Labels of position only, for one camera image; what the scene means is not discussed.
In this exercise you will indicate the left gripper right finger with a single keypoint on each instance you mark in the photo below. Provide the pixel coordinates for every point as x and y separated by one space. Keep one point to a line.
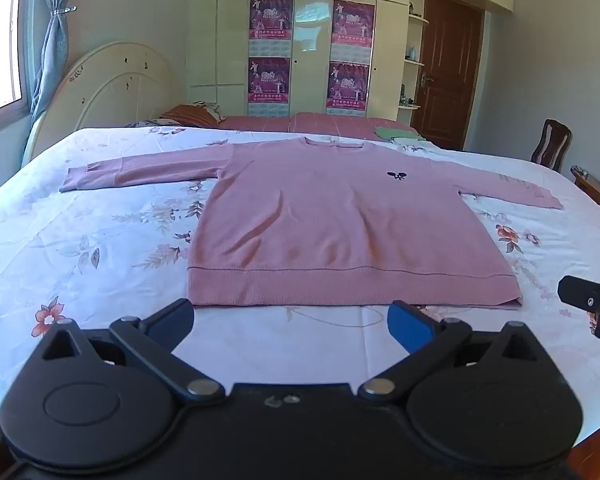
430 344

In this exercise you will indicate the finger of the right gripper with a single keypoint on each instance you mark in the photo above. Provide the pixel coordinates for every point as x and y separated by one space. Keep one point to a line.
578 293

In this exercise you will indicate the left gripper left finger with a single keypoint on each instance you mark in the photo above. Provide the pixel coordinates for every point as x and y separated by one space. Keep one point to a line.
150 342

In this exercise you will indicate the pink knit sweater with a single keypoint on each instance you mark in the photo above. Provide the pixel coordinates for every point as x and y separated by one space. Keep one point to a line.
303 223

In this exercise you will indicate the white floral bed sheet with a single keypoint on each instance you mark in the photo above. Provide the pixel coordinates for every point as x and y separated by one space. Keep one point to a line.
97 256

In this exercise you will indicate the wooden side table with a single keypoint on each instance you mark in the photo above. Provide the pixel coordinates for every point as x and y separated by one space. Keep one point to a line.
587 183

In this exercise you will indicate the dark wooden chair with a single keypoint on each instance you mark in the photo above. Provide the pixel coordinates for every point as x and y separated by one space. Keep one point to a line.
553 145

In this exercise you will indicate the green folded cloth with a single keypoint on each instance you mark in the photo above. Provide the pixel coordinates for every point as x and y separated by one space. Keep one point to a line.
390 134

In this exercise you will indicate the pink checked bed cover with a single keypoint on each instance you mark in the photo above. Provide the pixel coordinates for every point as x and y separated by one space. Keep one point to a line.
360 128

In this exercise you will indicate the orange striped pillow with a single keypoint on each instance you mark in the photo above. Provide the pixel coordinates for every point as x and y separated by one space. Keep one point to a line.
198 115

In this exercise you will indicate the corner shelf unit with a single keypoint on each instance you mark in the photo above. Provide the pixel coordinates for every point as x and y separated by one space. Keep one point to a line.
413 65

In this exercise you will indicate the cream rounded headboard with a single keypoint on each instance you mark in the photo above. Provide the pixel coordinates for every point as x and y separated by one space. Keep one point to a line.
112 86

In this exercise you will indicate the lower right purple poster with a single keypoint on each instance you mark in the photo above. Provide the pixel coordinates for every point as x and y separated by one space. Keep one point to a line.
347 89

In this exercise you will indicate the purple poster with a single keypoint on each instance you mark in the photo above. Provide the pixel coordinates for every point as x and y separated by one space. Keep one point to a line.
271 19
353 23
347 89
268 80

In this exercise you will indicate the lower left purple poster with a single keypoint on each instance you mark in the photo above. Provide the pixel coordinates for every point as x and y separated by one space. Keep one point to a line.
268 80

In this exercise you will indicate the brown wooden door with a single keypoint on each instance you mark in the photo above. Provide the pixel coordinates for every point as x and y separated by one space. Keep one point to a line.
445 90

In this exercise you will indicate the cream wardrobe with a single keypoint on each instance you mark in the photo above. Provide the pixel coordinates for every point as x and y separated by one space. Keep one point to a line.
219 49

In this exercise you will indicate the upper right purple poster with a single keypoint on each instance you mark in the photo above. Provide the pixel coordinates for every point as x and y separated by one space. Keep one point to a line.
353 23

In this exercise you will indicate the upper left purple poster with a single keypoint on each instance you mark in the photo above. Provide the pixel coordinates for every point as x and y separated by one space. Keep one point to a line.
271 19

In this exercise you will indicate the blue curtain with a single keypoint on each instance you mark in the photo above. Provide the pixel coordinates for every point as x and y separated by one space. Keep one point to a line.
45 50

